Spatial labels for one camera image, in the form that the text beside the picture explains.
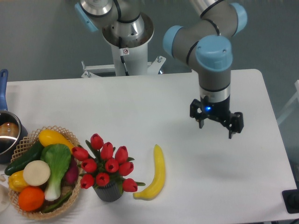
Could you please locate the black device at table edge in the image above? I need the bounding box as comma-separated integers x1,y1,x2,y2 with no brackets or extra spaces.
282,189,299,214

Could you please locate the yellow banana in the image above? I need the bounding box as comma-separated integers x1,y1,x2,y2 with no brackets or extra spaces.
133,144,166,201

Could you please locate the green cucumber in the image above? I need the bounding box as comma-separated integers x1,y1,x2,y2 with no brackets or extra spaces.
4,141,44,176

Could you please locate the purple sweet potato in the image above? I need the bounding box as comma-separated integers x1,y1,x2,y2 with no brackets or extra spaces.
64,156,79,184

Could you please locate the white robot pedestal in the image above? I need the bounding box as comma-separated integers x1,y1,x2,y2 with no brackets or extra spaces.
81,12,166,78

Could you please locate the black cable on pedestal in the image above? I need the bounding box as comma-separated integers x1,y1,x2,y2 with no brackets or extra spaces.
118,36,129,76

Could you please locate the blue handled saucepan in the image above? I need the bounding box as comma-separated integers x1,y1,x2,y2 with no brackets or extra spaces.
0,69,28,164

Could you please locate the green bok choy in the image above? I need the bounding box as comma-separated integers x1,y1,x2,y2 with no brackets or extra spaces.
41,144,71,201

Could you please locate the red tulip bouquet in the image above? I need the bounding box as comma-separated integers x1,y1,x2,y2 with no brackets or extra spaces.
71,133,145,193

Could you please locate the white plate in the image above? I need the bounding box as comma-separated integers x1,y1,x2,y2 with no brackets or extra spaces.
0,184,10,212

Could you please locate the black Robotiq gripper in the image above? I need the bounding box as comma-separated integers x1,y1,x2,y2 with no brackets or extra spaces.
190,96,244,139

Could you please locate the yellow squash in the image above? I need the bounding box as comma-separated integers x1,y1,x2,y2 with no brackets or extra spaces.
38,129,75,154

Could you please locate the green bean pod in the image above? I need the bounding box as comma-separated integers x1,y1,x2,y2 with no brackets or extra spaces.
42,191,72,213

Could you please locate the white frame at right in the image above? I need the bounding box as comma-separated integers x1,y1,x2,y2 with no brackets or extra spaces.
277,80,299,125

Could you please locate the orange fruit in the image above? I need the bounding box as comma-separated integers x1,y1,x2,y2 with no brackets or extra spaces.
18,186,45,211

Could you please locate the small white garlic piece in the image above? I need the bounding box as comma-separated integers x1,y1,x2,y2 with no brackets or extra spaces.
0,175,6,182

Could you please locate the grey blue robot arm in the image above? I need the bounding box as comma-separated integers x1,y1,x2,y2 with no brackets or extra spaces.
75,0,248,135

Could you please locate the woven wicker basket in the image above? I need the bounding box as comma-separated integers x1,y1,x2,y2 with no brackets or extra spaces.
8,126,81,220

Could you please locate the yellow bell pepper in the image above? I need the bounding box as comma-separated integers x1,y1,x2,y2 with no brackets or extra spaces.
8,170,29,192

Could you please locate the dark grey ribbed vase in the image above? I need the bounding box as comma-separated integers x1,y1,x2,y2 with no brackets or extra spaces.
94,181,123,202

